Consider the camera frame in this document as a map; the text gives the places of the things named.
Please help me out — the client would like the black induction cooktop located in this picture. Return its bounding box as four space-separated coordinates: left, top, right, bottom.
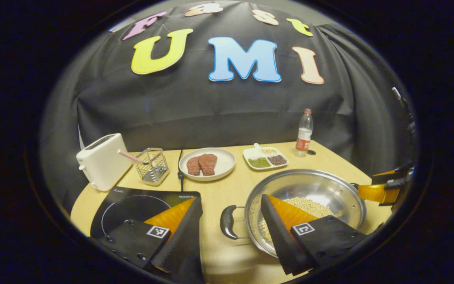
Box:
90 186 202 239

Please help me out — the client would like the metal wire basket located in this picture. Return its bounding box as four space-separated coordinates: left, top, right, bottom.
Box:
134 148 170 186

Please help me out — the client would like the steel pot with black handles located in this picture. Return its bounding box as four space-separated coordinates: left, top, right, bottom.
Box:
220 169 367 259

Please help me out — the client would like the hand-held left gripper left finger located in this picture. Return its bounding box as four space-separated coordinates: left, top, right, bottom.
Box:
93 196 204 277

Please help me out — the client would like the black power cable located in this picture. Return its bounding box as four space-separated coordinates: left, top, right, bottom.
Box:
177 149 185 192

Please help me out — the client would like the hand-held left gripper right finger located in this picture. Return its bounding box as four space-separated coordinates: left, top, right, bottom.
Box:
260 194 369 276

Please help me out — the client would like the pile of soybeans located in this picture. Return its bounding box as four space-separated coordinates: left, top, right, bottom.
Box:
259 196 334 243

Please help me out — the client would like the red label plastic bottle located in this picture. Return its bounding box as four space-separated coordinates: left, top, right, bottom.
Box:
295 108 314 157

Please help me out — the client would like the white divided bean dish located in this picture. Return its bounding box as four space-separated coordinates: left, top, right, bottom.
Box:
243 143 289 171

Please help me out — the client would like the black backdrop cloth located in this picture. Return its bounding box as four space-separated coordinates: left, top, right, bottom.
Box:
40 0 419 213

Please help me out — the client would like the white toaster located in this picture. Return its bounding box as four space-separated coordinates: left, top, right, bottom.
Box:
76 133 133 192

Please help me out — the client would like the red meat slice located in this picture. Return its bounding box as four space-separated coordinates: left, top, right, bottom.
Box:
199 153 218 176
186 156 202 176

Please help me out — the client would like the pink straw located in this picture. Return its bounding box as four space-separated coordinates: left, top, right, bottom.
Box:
117 149 149 165

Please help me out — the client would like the round white plate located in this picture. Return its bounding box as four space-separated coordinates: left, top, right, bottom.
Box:
179 148 236 181

